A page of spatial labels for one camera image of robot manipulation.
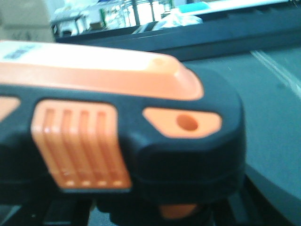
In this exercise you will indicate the orange black barcode scanner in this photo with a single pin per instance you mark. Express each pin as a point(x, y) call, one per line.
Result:
point(92, 123)

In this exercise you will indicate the large brown cardboard box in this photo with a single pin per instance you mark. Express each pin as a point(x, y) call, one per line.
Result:
point(25, 20)

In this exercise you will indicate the crumpled silver plastic bag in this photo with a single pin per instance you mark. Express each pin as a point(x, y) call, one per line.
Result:
point(176, 19)

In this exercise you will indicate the blue plastic tray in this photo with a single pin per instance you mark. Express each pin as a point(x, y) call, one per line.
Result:
point(192, 7)

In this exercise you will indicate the black conveyor side rail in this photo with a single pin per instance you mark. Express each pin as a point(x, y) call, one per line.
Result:
point(224, 36)

